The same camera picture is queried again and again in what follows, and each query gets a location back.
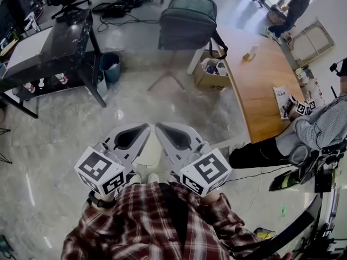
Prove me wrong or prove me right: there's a teal waste bin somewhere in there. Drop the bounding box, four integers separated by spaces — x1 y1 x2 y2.
99 52 121 83

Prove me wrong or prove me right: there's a person's right forearm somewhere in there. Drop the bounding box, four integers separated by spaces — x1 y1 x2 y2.
196 191 261 254

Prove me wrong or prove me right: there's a black undershirt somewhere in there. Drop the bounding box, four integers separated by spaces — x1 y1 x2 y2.
158 183 190 254

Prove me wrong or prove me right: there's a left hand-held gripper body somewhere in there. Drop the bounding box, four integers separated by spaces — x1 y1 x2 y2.
74 140 133 197

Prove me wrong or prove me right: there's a red-brown tripod stand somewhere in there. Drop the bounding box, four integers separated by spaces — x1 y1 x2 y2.
147 49 188 92

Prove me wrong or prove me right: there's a cream waste bin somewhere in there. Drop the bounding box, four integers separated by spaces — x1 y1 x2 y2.
132 130 172 173

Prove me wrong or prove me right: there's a red plaid shirt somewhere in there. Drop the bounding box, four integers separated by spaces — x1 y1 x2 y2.
61 181 272 260

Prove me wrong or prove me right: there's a black and green device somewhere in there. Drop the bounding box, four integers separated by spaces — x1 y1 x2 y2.
268 168 302 192

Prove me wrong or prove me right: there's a white board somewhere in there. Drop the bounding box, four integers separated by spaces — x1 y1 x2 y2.
4 27 54 74

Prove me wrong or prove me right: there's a white printed booklet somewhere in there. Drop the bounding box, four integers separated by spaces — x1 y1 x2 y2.
273 84 292 120

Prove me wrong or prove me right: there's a person's left forearm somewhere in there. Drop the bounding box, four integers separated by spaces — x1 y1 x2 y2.
61 190 120 260

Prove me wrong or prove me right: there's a wooden canvas frame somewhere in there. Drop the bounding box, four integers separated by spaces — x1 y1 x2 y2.
287 20 336 67

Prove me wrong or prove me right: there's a white plastic bag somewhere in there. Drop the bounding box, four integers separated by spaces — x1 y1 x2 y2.
215 61 228 77

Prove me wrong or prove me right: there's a pale translucent bin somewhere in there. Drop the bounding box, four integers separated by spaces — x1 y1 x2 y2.
96 69 108 97

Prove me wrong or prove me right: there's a curved wooden desk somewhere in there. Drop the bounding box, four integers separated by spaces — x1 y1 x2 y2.
187 27 306 143

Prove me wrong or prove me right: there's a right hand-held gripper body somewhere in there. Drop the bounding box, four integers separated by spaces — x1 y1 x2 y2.
180 142 233 198

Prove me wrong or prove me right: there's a person's left shoe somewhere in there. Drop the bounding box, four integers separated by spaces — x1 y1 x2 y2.
126 172 142 185

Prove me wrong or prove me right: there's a black wristband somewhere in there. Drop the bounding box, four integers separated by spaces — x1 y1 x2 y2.
86 191 116 209

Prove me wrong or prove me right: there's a dark grey backpack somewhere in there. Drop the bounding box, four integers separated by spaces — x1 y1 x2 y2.
158 0 228 61

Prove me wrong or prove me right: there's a black marble table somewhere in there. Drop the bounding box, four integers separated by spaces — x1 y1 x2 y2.
0 8 107 119

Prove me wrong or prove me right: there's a cardboard box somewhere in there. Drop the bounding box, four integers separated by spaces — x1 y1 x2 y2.
194 57 231 90

